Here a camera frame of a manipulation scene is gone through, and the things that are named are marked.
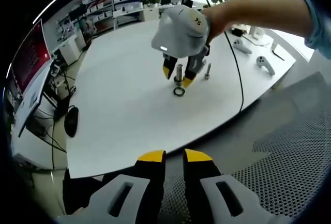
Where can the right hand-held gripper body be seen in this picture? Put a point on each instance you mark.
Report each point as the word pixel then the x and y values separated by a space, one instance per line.
pixel 178 32

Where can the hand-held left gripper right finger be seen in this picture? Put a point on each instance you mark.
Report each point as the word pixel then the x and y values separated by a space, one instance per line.
pixel 207 203

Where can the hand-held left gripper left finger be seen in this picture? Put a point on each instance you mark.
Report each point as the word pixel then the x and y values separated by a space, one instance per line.
pixel 119 206

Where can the thick threaded metal stud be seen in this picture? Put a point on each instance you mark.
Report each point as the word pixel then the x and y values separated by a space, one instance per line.
pixel 179 70

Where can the thin threaded metal stud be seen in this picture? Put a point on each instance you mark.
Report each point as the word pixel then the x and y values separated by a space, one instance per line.
pixel 208 71

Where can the person's right hand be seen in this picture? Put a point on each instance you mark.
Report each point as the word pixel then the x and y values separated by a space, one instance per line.
pixel 218 19

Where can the small black monitor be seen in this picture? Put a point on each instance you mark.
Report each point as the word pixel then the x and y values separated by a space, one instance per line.
pixel 166 0

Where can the small potted green plant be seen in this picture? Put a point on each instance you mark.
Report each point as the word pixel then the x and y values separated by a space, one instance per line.
pixel 152 2

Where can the person's dark trouser leg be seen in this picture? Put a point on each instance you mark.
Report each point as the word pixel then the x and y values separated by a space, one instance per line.
pixel 80 190

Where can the white handheld controller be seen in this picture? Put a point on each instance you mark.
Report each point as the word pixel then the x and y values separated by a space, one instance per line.
pixel 241 46
pixel 265 65

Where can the black round device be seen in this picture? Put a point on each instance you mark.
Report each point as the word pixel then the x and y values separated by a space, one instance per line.
pixel 238 31

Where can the white storage shelves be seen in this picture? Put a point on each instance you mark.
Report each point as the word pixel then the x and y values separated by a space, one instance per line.
pixel 108 4

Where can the grey mesh chair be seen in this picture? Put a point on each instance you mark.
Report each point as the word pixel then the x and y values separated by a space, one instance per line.
pixel 271 156

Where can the black desk foot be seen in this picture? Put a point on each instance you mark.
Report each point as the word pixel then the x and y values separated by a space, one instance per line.
pixel 71 121

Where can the white low cabinet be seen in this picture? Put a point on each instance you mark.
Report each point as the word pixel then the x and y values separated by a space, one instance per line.
pixel 69 48

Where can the person's light blue shirt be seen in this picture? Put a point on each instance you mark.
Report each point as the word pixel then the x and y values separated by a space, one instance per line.
pixel 316 27

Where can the white standing desk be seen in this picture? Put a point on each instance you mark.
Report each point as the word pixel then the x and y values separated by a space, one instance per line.
pixel 33 99

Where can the red screen monitor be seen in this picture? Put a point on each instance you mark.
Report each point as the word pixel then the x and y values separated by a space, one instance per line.
pixel 31 56

